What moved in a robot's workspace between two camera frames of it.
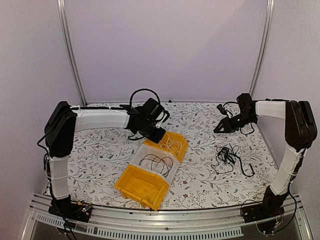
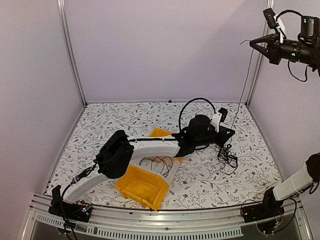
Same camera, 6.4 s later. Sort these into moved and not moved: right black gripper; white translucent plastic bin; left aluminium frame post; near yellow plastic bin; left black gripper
Moved: left black gripper; right black gripper
Not moved: near yellow plastic bin; left aluminium frame post; white translucent plastic bin
